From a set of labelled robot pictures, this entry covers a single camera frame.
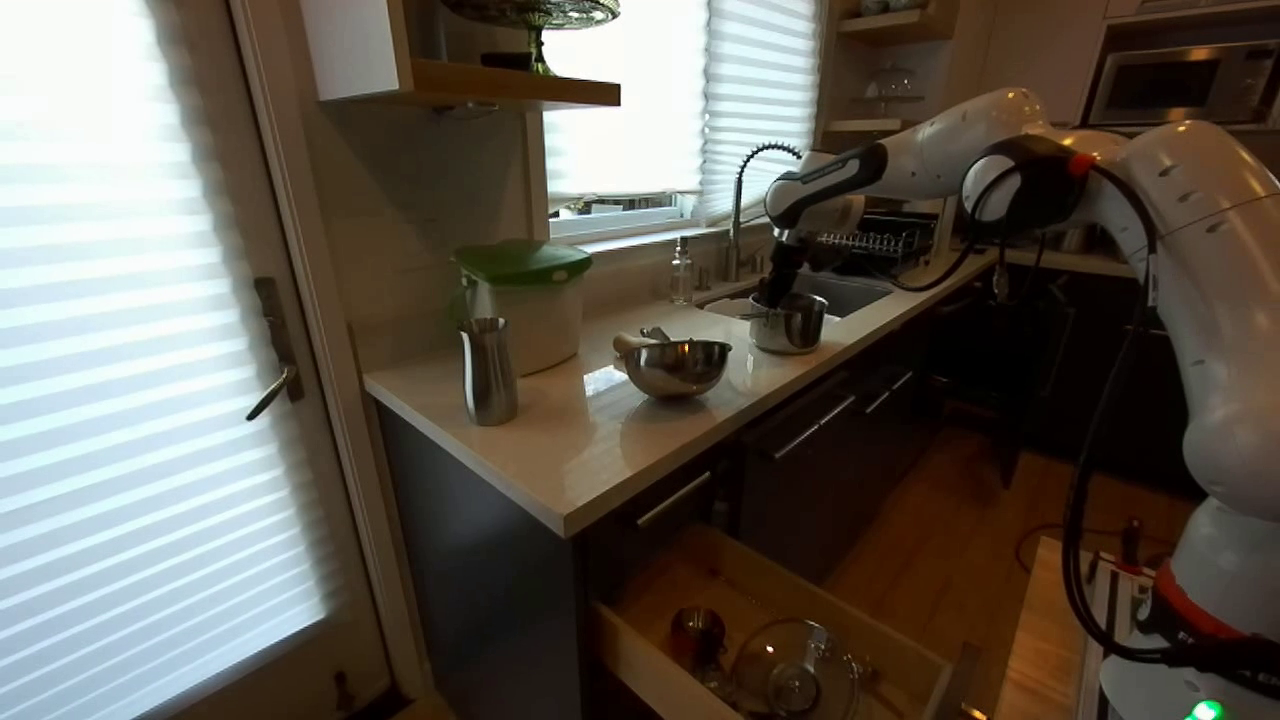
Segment stainless steel pot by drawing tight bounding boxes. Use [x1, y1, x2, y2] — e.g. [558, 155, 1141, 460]
[747, 291, 827, 356]

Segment white bin with green lid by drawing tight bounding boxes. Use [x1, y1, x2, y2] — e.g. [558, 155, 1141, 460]
[454, 240, 593, 378]

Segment glass lids in drawer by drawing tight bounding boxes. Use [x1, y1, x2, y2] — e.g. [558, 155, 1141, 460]
[665, 606, 869, 720]

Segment wooden wall shelf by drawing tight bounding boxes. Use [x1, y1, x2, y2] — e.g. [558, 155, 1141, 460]
[295, 0, 624, 112]

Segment stainless steel mixing bowl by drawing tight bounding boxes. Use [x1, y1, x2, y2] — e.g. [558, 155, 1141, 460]
[611, 336, 733, 399]

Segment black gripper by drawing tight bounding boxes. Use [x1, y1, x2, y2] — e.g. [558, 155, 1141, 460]
[751, 233, 808, 310]

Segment dark under-counter cabinet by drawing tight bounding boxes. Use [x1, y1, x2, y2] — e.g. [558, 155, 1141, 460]
[368, 279, 966, 720]

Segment clear soap dispenser bottle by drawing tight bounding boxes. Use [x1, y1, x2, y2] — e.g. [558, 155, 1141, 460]
[669, 235, 699, 303]

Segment kitchen sink basin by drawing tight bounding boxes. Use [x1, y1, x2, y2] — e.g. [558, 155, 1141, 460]
[708, 274, 892, 319]

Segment steel cylindrical canister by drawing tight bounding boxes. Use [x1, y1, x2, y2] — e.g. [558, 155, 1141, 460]
[461, 278, 516, 426]

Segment door lever handle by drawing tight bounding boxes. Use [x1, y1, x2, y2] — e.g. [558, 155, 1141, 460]
[250, 278, 306, 420]

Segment open wooden drawer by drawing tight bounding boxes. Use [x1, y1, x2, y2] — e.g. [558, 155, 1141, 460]
[596, 526, 966, 720]

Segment microwave oven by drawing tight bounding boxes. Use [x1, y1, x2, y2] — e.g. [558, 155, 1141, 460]
[1085, 42, 1280, 127]

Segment chrome sink faucet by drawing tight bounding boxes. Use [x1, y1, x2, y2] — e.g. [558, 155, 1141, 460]
[725, 140, 808, 285]

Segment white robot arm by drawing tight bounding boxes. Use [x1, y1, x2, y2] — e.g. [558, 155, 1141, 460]
[758, 87, 1280, 720]

